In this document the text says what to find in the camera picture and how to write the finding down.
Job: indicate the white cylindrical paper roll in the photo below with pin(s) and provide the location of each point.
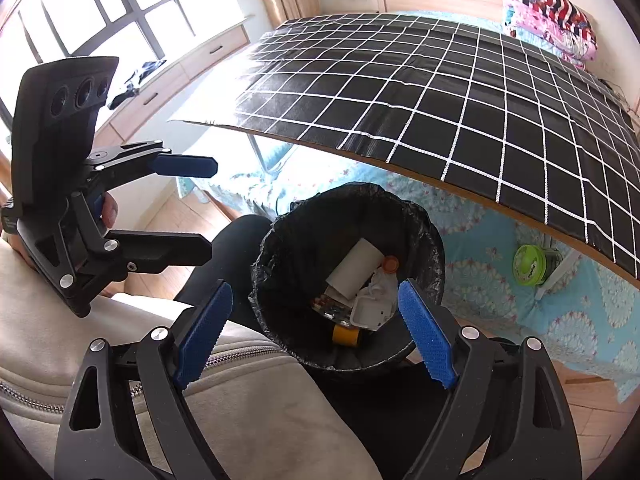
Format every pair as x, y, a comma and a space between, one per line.
352, 270

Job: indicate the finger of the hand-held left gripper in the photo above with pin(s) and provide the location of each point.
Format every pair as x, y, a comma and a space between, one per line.
165, 252
185, 166

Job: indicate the red blue striped pillow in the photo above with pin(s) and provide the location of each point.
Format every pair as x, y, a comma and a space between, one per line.
555, 7

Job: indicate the yellow tape roll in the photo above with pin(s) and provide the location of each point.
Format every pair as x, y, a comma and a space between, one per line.
346, 335

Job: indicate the wooden window bench drawers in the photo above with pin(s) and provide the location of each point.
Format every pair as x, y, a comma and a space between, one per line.
190, 65

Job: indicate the white crumpled paper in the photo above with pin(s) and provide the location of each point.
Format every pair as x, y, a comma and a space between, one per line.
382, 285

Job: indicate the black white checkered mat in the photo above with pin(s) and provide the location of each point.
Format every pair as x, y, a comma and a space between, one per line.
450, 100

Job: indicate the dark cloth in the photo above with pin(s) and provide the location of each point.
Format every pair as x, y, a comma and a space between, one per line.
135, 82

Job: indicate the pink folded quilt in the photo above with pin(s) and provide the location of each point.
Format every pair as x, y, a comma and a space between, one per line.
565, 42

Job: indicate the black bag-lined trash bin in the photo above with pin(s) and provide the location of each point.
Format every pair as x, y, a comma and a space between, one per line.
300, 240

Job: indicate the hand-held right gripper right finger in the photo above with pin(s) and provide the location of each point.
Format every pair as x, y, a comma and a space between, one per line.
427, 335

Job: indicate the orange bottle cap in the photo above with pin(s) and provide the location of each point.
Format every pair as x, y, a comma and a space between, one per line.
391, 264

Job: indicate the window with dark frame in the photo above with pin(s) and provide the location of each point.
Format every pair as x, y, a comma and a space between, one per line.
90, 5

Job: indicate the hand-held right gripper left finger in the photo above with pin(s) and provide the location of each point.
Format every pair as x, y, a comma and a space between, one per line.
202, 340

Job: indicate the light blue floral bedsheet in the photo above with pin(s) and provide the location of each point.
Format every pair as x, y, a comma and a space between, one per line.
480, 280

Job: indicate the silver red pill blister pack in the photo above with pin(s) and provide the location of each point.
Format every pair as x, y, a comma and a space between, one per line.
330, 308

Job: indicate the person's left hand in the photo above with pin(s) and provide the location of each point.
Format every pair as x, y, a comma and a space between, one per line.
110, 210

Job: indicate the green round container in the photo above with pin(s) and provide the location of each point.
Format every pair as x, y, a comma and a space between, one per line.
530, 265

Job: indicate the beige jacket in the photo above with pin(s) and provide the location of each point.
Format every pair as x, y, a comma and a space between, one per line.
250, 410

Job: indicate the white plastic box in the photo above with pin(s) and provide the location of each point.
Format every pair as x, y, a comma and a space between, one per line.
370, 312

